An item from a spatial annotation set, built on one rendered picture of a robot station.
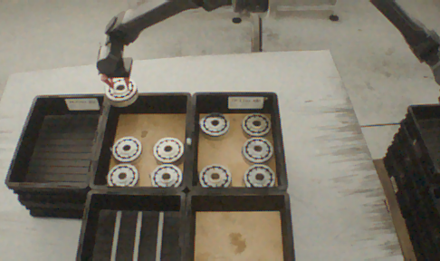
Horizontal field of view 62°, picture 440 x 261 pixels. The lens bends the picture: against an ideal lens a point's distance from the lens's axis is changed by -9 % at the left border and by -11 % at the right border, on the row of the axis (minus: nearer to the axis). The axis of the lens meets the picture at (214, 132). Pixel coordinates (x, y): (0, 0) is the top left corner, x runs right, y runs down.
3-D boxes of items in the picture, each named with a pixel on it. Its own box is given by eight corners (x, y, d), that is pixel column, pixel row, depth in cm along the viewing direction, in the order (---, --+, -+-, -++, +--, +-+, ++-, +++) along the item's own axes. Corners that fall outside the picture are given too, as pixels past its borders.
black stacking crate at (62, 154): (44, 115, 153) (35, 96, 144) (115, 114, 152) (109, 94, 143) (17, 203, 128) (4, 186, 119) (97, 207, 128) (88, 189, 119)
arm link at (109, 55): (140, 27, 113) (116, 13, 108) (138, 53, 105) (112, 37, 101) (118, 53, 119) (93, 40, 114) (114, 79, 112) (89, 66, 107)
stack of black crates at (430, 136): (380, 158, 218) (406, 104, 183) (424, 153, 219) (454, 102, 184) (401, 220, 193) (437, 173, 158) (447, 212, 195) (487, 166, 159)
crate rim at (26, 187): (36, 99, 145) (34, 94, 144) (110, 97, 145) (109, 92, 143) (5, 189, 121) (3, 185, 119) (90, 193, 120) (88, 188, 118)
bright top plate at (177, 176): (155, 163, 133) (154, 162, 132) (185, 167, 132) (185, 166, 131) (148, 189, 127) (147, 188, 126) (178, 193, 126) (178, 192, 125)
